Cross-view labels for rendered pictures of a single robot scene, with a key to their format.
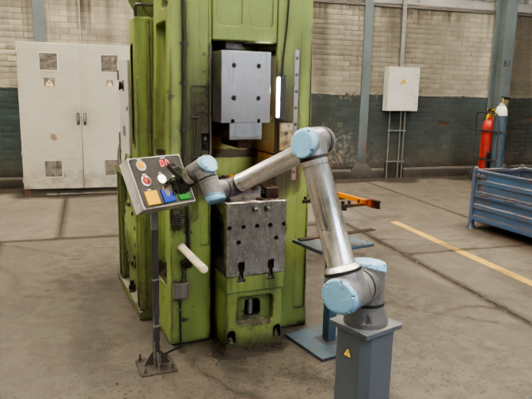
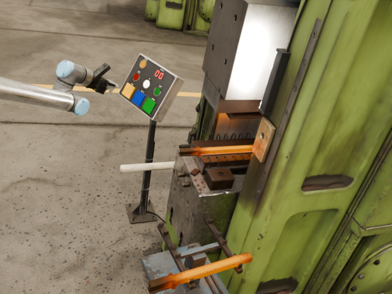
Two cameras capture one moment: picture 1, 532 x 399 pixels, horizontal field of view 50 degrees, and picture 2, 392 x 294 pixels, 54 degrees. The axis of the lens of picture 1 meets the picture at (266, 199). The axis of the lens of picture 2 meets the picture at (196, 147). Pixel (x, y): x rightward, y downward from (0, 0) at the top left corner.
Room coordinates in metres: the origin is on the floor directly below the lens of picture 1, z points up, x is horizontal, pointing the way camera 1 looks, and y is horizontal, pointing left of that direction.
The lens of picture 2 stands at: (3.23, -1.46, 2.09)
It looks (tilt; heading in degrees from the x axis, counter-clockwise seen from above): 34 degrees down; 88
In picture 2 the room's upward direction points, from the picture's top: 12 degrees clockwise
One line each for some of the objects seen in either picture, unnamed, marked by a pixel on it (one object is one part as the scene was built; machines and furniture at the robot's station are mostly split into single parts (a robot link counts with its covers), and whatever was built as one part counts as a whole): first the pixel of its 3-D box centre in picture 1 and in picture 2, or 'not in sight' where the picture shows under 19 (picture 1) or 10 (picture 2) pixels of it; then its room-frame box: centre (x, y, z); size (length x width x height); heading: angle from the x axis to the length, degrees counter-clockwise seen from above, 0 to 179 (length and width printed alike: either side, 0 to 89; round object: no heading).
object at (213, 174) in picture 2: (268, 191); (219, 179); (3.43, -0.02, 0.95); 0.12 x 0.08 x 0.06; 24
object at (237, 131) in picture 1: (233, 128); (251, 93); (3.49, 0.21, 1.32); 0.42 x 0.20 x 0.10; 24
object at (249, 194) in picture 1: (232, 187); (233, 153); (3.49, 0.21, 0.96); 0.42 x 0.20 x 0.09; 24
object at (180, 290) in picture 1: (180, 290); not in sight; (3.26, 0.50, 0.36); 0.09 x 0.07 x 0.12; 114
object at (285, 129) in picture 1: (285, 136); (263, 139); (3.55, -0.11, 1.27); 0.09 x 0.02 x 0.17; 114
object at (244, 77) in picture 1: (240, 87); (269, 46); (3.51, 0.17, 1.56); 0.42 x 0.39 x 0.40; 24
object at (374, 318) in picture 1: (366, 309); not in sight; (2.29, -0.43, 0.65); 0.19 x 0.19 x 0.10
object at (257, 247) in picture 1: (240, 227); (228, 197); (3.52, 0.16, 0.69); 0.56 x 0.38 x 0.45; 24
